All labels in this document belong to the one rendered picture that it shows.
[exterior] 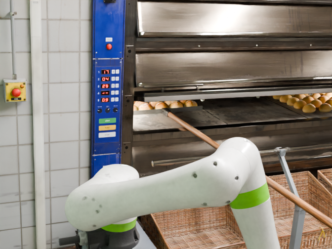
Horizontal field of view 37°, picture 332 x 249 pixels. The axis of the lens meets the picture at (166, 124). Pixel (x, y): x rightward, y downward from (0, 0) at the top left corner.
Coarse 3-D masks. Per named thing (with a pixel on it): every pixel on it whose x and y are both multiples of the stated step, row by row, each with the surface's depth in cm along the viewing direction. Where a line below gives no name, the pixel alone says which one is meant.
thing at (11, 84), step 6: (18, 78) 234; (24, 78) 235; (6, 84) 226; (12, 84) 227; (18, 84) 228; (24, 84) 229; (6, 90) 227; (24, 90) 230; (6, 96) 228; (12, 96) 229; (18, 96) 230; (24, 96) 231
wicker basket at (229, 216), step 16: (192, 208) 287; (208, 208) 291; (224, 208) 296; (144, 224) 271; (176, 224) 284; (208, 224) 292; (160, 240) 251; (176, 240) 278; (192, 240) 279; (208, 240) 280; (224, 240) 282; (240, 240) 282
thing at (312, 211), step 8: (176, 120) 290; (192, 128) 273; (200, 136) 265; (216, 144) 251; (272, 184) 210; (280, 192) 205; (288, 192) 202; (296, 200) 196; (304, 208) 192; (312, 208) 189; (320, 216) 184; (328, 224) 180
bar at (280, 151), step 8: (320, 144) 269; (328, 144) 271; (264, 152) 256; (272, 152) 257; (280, 152) 259; (288, 152) 262; (160, 160) 235; (168, 160) 236; (176, 160) 237; (184, 160) 239; (192, 160) 240; (280, 160) 260; (288, 168) 257; (288, 176) 255; (296, 192) 251; (296, 208) 248; (296, 216) 248; (304, 216) 249; (296, 224) 249; (296, 232) 250; (296, 240) 251; (296, 248) 253
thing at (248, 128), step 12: (288, 120) 309; (300, 120) 310; (312, 120) 312; (324, 120) 313; (144, 132) 271; (156, 132) 272; (168, 132) 274; (180, 132) 277; (204, 132) 282; (216, 132) 286; (228, 132) 289; (240, 132) 292
